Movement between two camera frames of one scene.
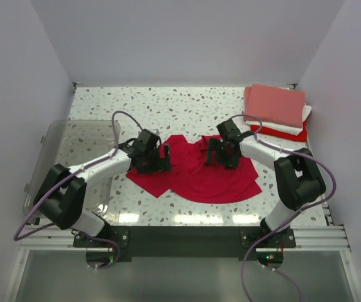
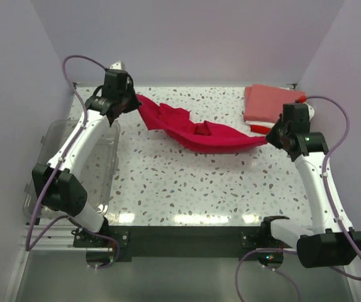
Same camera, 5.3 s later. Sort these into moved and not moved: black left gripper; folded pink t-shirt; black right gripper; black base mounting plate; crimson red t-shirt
Moved: black left gripper; crimson red t-shirt; black right gripper
Not moved: folded pink t-shirt; black base mounting plate
